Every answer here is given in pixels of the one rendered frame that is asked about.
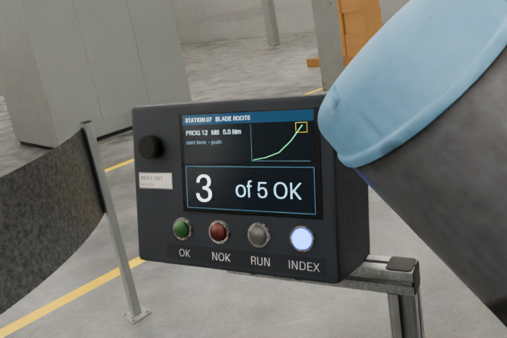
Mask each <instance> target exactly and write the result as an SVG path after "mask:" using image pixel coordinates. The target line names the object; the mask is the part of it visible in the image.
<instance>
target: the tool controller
mask: <svg viewBox="0 0 507 338"><path fill-rule="evenodd" d="M326 95H327V93H325V94H303V95H291V96H280V97H258V98H246V99H234V100H212V101H200V102H188V103H166V104H155V105H143V106H135V107H134V108H133V109H132V124H133V139H134V167H135V183H136V197H137V226H138V242H139V256H140V259H142V260H147V261H153V262H160V263H171V264H177V265H184V266H195V267H201V268H208V269H219V270H226V271H232V272H243V273H249V274H252V275H268V276H275V277H281V278H292V279H295V280H298V281H317V282H323V283H329V284H338V283H340V282H341V281H342V280H343V279H344V278H346V277H347V276H348V275H350V274H351V273H352V272H353V271H355V270H356V269H357V268H358V267H359V266H360V265H361V264H362V263H363V262H365V260H366V258H367V256H368V255H370V226H369V200H368V184H367V183H366V182H365V181H364V180H363V179H362V178H361V177H360V176H359V175H358V174H357V172H356V171H355V170H354V169H353V168H352V167H346V166H345V165H344V164H343V163H342V162H341V161H340V160H339V159H338V157H337V151H336V150H335V149H334V148H333V147H332V145H330V144H329V143H328V141H327V140H326V139H325V138H324V136H323V135H322V134H321V132H320V130H319V128H318V112H319V109H320V107H321V104H322V102H323V100H324V98H325V97H326ZM185 165H222V178H223V210H202V209H188V208H186V176H185ZM180 217H185V218H187V219H188V220H189V221H190V222H191V224H192V227H193V233H192V237H191V238H190V239H188V240H185V241H182V240H180V239H178V238H177V237H176V236H175V234H174V230H173V225H174V222H175V220H177V219H178V218H180ZM215 220H223V221H224V222H226V223H227V225H228V226H229V229H230V237H229V240H228V241H227V242H226V243H223V244H217V243H215V242H214V241H212V239H211V238H210V236H209V226H210V224H211V223H212V222H213V221H215ZM254 223H263V224H265V225H266V226H267V227H268V228H269V231H270V233H271V239H270V242H269V243H268V244H267V245H266V246H265V247H254V246H253V245H252V244H251V243H250V241H249V239H248V236H247V231H248V229H249V228H250V226H251V225H252V224H254ZM301 225H303V226H307V227H309V228H310V229H311V230H312V231H313V233H314V235H315V245H314V246H313V248H312V249H311V250H309V251H306V252H301V251H298V250H296V249H295V248H294V247H293V245H292V244H291V242H290V233H291V232H292V230H293V229H294V228H295V227H297V226H301Z"/></svg>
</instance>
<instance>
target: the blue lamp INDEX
mask: <svg viewBox="0 0 507 338"><path fill-rule="evenodd" d="M290 242H291V244H292V245H293V247H294V248H295V249H296V250H298V251H301V252H306V251H309V250H311V249H312V248H313V246H314V245H315V235H314V233H313V231H312V230H311V229H310V228H309V227H307V226H303V225H301V226H297V227H295V228H294V229H293V230H292V232H291V233H290Z"/></svg>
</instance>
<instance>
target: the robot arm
mask: <svg viewBox="0 0 507 338"><path fill-rule="evenodd" d="M318 128H319V130H320V132H321V134H322V135H323V136H324V138H325V139H326V140H327V141H328V143H329V144H330V145H332V147H333V148H334V149H335V150H336V151H337V157H338V159H339V160H340V161H341V162H342V163H343V164H344V165H345V166H346V167H352V168H353V169H354V170H355V171H356V172H357V174H358V175H359V176H360V177H361V178H362V179H363V180H364V181H365V182H366V183H367V184H368V185H369V186H370V187H371V188H372V189H373V190H374V191H375V192H376V193H377V194H378V195H379V196H380V198H381V199H382V200H383V201H384V202H385V203H386V204H387V205H388V206H389V207H390V208H391V209H392V210H393V211H394V212H395V213H396V214H397V215H398V216H399V217H400V218H401V219H402V220H403V221H404V222H405V223H406V224H407V225H408V226H409V227H410V228H411V229H412V230H413V231H414V232H415V233H416V234H417V235H418V236H419V237H420V238H421V239H422V240H423V241H424V242H425V243H426V244H427V245H428V247H429V248H430V249H431V250H432V251H433V252H434V253H435V254H436V255H437V256H438V257H439V258H440V259H441V260H442V261H443V262H444V263H445V264H446V265H447V266H448V267H449V268H450V269H451V271H452V272H453V273H454V274H455V275H456V276H457V277H458V278H459V279H460V280H461V281H462V282H463V283H464V284H465V285H466V286H467V287H468V288H469V289H470V290H471V291H472V292H473V293H474V294H475V296H476V297H477V298H478V299H479V300H480V301H481V302H482V303H483V304H484V305H485V306H486V307H487V308H488V309H489V310H490V311H491V312H492V313H493V314H494V315H495V316H496V317H497V318H498V319H499V320H500V321H501V322H502V323H503V324H504V325H505V326H506V327H507V0H410V1H409V2H408V3H407V4H406V5H405V6H404V7H403V8H402V9H401V10H399V11H398V12H397V13H396V14H395V15H394V16H393V17H392V18H391V19H390V20H389V21H388V22H387V23H386V24H385V25H384V26H383V27H382V28H381V29H380V30H379V31H378V32H377V33H376V34H375V35H374V36H373V37H372V38H371V39H370V41H369V42H368V43H367V44H366V45H365V46H364V47H363V48H362V49H361V50H360V51H359V52H358V54H357V55H356V56H355V57H354V58H353V60H352V61H351V62H350V63H349V65H348V66H347V67H346V68H345V69H344V70H343V72H342V73H341V74H340V76H339V77H338V79H337V80H336V81H335V82H334V84H333V85H332V87H331V88H330V90H329V91H328V93H327V95H326V97H325V98H324V100H323V102H322V104H321V107H320V109H319V112H318Z"/></svg>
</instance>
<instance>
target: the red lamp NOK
mask: <svg viewBox="0 0 507 338"><path fill-rule="evenodd" d="M209 236H210V238H211V239H212V241H214V242H215V243H217V244H223V243H226V242H227V241H228V240H229V237H230V229H229V226H228V225H227V223H226V222H224V221H223V220H215V221H213V222H212V223H211V224H210V226H209Z"/></svg>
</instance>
